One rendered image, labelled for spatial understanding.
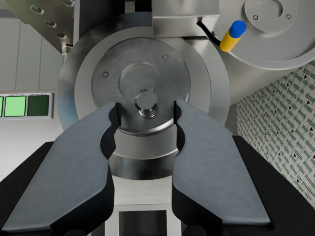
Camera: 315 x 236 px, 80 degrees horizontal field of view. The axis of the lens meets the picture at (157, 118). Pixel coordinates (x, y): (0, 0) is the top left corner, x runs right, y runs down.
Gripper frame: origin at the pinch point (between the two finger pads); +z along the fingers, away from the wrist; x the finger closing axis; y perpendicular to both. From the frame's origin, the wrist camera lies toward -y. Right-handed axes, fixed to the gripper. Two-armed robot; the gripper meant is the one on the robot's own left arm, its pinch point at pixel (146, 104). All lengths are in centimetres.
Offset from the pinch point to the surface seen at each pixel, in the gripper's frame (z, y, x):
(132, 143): 1.2, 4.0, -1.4
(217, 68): 5.3, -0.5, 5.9
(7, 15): 191, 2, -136
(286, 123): 9.4, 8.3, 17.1
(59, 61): 168, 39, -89
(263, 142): 12.3, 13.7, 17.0
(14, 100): 34, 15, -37
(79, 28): 8.8, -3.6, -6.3
